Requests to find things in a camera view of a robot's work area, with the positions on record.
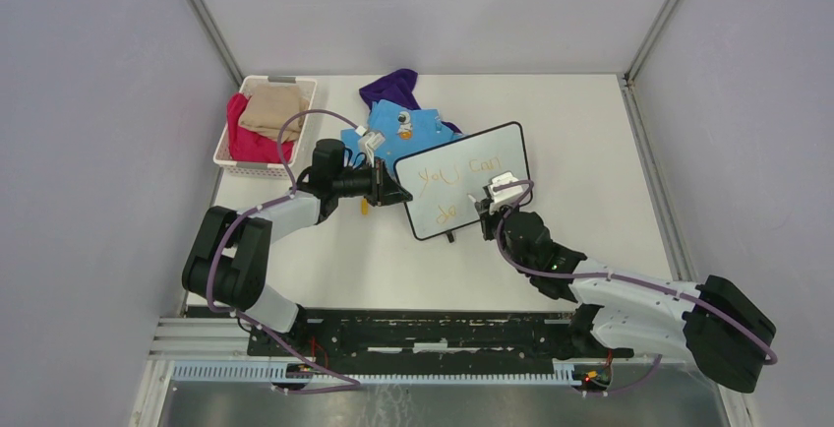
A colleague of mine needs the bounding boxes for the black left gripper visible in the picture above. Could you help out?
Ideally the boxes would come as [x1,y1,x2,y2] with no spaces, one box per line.
[333,157,412,208]

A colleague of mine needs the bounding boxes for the black framed whiteboard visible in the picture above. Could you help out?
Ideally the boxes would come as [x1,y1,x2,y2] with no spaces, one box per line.
[394,122,532,240]

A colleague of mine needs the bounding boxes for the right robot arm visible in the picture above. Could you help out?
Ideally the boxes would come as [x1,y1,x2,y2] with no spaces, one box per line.
[474,199,778,394]

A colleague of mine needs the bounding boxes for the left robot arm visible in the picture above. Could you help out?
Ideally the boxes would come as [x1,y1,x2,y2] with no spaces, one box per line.
[181,139,413,356]

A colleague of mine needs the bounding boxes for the blue patterned cloth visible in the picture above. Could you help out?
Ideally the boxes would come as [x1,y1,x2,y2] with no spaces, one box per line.
[367,99,464,168]

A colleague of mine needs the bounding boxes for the purple cloth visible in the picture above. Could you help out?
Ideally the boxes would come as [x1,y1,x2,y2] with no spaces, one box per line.
[359,68,463,141]

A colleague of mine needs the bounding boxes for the red cloth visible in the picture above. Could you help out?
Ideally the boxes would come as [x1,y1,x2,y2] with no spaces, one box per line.
[226,93,294,163]

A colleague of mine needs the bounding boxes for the beige folded cloth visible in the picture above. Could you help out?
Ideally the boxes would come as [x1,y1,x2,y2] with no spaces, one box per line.
[238,84,310,143]

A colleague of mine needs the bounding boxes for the white plastic basket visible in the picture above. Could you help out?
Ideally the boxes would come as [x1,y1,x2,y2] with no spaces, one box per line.
[213,75,320,179]

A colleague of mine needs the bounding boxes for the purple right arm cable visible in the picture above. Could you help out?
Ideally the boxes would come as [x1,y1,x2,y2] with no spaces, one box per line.
[492,179,780,399]

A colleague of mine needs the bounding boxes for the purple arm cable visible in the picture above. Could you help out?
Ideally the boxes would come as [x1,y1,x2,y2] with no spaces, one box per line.
[205,109,363,396]
[492,179,780,399]

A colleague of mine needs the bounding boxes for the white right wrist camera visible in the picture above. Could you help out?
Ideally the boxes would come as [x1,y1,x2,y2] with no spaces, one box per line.
[486,171,534,214]

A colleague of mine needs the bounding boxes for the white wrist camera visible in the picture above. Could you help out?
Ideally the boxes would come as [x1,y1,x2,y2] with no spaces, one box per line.
[354,126,386,165]
[486,171,534,214]

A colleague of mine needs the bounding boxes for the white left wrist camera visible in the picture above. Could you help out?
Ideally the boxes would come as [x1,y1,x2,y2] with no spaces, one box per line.
[354,126,386,165]

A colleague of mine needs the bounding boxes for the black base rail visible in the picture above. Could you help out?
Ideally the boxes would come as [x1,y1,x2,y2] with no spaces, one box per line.
[185,306,636,380]

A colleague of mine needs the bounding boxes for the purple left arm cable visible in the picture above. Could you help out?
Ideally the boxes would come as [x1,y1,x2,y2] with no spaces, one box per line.
[205,109,363,396]

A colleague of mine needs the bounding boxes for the white cable duct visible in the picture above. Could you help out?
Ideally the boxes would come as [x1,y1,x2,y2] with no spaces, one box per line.
[171,361,580,387]

